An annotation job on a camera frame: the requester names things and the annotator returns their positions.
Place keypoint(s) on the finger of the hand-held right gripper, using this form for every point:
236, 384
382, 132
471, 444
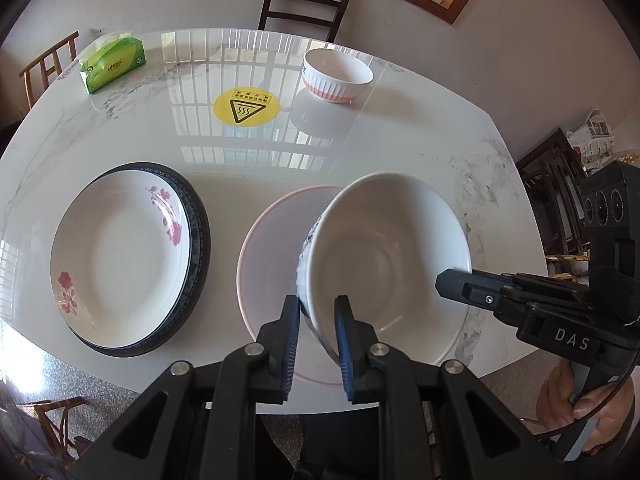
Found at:
520, 302
465, 287

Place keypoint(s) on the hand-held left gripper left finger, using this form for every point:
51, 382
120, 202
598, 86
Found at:
290, 350

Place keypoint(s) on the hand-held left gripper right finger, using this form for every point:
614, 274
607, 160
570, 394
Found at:
345, 350

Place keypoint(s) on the white bowl with cartoon print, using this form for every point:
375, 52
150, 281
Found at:
385, 255

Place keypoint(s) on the large blue floral plate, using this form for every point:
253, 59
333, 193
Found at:
206, 247

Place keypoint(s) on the white plate with pink flowers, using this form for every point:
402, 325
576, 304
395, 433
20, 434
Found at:
115, 260

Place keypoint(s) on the person's right hand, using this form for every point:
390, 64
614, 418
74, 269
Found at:
555, 400

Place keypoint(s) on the person's dark pants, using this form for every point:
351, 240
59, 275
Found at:
340, 442

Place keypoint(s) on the dark carved wooden chair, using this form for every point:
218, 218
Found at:
555, 185

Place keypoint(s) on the stack of newspapers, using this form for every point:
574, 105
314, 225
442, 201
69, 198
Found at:
595, 140

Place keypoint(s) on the dark brown wooden chair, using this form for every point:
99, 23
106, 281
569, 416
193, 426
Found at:
57, 417

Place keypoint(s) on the yellow round warning sticker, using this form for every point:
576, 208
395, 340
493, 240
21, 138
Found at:
245, 106

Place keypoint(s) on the white bowl with pink ribs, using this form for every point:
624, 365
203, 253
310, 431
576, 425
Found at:
335, 67

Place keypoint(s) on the green tissue pack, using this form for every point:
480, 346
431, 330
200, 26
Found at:
112, 62

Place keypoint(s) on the light wooden chair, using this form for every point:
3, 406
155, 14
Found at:
47, 67

